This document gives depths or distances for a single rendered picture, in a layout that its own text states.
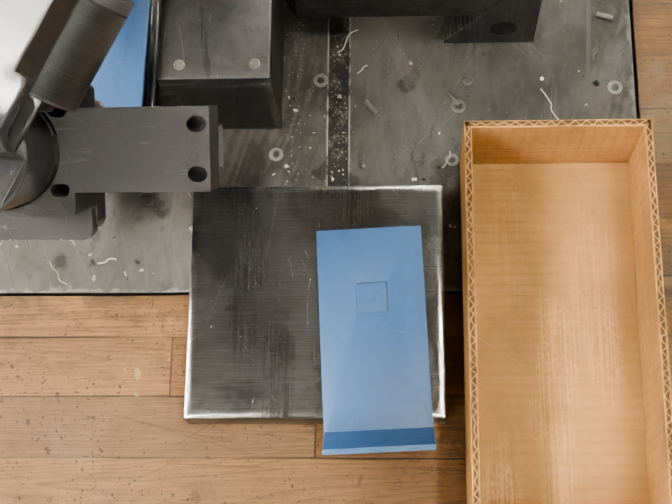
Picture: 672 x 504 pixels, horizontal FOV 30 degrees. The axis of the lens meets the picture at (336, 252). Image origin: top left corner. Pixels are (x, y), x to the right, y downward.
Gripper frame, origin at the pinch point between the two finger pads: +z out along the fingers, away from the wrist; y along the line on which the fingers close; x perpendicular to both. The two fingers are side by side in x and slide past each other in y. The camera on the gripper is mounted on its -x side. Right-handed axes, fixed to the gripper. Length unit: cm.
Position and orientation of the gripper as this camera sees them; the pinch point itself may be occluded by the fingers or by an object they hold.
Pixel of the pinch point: (73, 140)
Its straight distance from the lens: 79.0
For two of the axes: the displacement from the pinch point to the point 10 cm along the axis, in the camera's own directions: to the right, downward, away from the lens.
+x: -10.0, 0.0, 0.5
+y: -0.1, -9.9, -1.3
